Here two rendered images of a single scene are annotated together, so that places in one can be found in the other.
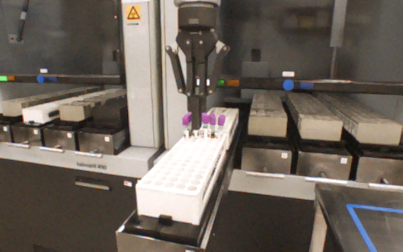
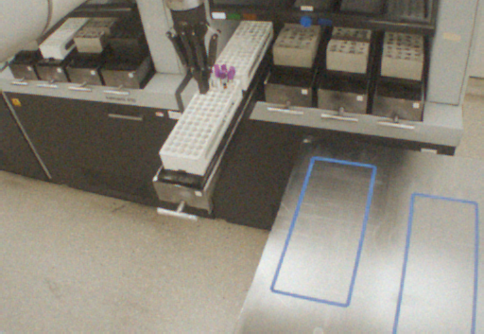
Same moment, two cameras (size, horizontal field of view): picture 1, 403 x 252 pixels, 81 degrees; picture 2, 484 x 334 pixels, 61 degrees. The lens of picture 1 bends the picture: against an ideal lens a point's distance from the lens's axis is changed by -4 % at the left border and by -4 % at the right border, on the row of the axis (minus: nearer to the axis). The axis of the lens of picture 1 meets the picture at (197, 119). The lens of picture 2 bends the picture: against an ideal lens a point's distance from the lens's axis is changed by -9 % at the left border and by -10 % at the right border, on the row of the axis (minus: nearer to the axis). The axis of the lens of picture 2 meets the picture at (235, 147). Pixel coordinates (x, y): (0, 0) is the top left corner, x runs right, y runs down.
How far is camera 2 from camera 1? 0.66 m
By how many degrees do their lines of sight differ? 31
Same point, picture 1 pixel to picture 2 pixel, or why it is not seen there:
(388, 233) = (322, 180)
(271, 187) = (297, 118)
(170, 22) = not seen: outside the picture
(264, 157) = (285, 92)
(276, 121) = (301, 52)
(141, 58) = not seen: outside the picture
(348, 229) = (299, 177)
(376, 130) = (399, 64)
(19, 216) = (61, 144)
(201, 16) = (189, 19)
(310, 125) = (336, 57)
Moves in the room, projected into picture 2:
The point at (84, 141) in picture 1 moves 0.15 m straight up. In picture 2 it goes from (109, 78) to (95, 39)
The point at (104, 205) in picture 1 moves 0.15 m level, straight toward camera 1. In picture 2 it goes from (141, 133) to (148, 161)
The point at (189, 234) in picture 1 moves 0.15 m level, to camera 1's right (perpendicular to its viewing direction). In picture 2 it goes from (196, 182) to (263, 180)
